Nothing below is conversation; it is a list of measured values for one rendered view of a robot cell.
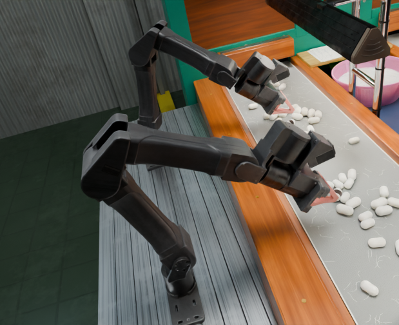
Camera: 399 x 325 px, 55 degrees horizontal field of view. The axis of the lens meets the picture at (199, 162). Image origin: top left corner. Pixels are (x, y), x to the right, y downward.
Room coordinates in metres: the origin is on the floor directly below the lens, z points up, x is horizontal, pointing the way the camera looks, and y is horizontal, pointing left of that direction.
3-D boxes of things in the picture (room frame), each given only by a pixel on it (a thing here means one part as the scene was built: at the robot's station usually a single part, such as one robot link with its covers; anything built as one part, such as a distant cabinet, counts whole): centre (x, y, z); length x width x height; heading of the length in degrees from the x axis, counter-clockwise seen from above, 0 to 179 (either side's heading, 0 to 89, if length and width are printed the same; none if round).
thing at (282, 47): (1.47, -0.32, 0.83); 0.30 x 0.06 x 0.07; 91
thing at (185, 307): (0.56, 0.11, 0.71); 0.20 x 0.07 x 0.08; 4
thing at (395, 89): (1.21, -0.67, 0.72); 0.27 x 0.27 x 0.10
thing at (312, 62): (1.43, -0.67, 0.77); 0.33 x 0.15 x 0.01; 91
